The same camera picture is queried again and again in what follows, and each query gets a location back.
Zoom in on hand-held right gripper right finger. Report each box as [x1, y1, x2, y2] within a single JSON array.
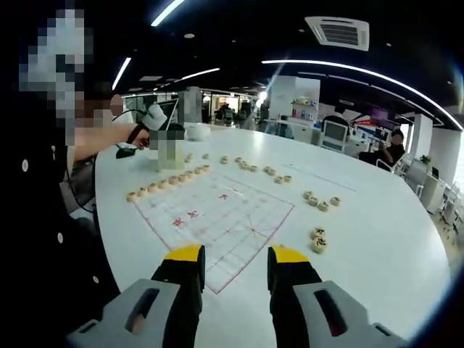
[[267, 245, 407, 348]]

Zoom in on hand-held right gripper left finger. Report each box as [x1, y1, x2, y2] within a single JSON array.
[[67, 244, 206, 348]]

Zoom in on group of wooden chess pieces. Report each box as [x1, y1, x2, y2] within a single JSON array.
[[125, 152, 344, 255]]

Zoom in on transparent chessboard sheet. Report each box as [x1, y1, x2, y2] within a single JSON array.
[[132, 170, 295, 294]]

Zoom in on person's left hand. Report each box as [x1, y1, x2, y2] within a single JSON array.
[[126, 125, 152, 149]]

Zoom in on black computer mouse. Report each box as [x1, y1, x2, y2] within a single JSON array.
[[115, 143, 137, 159]]

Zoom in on white ribbed round object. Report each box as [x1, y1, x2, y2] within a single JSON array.
[[185, 123, 211, 142]]

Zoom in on short ceiling light strip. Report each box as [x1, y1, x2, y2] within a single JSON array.
[[112, 57, 132, 91]]

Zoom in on long curved ceiling light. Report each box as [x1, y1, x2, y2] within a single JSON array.
[[150, 0, 186, 28]]

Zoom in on white display shelf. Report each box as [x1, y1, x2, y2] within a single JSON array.
[[268, 75, 322, 126]]

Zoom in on person's dark shirt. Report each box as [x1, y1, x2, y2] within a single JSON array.
[[0, 94, 121, 348]]

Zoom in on white office chair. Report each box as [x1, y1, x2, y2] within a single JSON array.
[[320, 119, 348, 152]]

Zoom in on ceiling air conditioner unit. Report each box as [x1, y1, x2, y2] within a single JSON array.
[[304, 16, 370, 52]]

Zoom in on curved ceiling light strip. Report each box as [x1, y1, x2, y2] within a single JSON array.
[[261, 59, 464, 130]]

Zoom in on black cable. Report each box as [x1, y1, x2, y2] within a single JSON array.
[[64, 108, 150, 215]]

